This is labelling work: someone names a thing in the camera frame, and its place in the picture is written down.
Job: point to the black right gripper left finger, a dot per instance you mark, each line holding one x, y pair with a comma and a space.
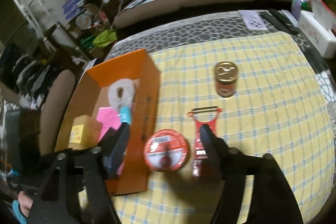
74, 190

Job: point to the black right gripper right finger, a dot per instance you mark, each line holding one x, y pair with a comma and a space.
272, 199

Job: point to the red plastic grater peeler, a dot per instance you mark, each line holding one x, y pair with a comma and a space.
202, 166

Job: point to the round red white container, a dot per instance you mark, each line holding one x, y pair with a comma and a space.
166, 151

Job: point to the teal brush white fluffy head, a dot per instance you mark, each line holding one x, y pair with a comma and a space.
120, 98

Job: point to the red jar gold lid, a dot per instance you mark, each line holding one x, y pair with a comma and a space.
226, 76

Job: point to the person left hand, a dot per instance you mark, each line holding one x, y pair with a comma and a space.
25, 203

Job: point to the yellow plaid cloth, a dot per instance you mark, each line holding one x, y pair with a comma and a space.
277, 107

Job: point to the orange cardboard box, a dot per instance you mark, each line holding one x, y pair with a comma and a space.
91, 94

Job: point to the brown chair back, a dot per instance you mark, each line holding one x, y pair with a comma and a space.
53, 110

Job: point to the white tissue box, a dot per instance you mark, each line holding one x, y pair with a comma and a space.
322, 40

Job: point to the lavender power strip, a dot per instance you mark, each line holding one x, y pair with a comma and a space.
253, 20

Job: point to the black remote control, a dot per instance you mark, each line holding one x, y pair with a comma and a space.
279, 21

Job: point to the grey stone pattern tablecloth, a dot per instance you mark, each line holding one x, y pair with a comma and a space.
223, 25

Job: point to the white metal rack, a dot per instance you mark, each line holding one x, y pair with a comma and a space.
32, 20

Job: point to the papers on sofa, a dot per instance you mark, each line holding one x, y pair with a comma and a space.
137, 3

